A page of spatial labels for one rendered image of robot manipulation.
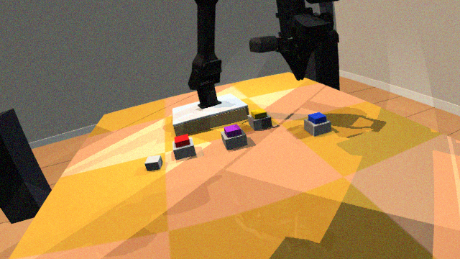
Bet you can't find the blue button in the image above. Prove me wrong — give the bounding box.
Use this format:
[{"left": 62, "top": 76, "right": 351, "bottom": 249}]
[{"left": 304, "top": 112, "right": 331, "bottom": 137}]

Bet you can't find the red button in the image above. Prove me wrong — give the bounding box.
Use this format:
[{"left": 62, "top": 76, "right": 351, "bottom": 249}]
[{"left": 172, "top": 134, "right": 196, "bottom": 160}]

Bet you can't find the yellow button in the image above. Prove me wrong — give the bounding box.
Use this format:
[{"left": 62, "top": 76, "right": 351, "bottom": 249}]
[{"left": 247, "top": 108, "right": 272, "bottom": 130}]

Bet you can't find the purple button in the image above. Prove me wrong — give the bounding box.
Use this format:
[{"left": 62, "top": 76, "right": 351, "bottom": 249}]
[{"left": 221, "top": 124, "right": 248, "bottom": 150}]

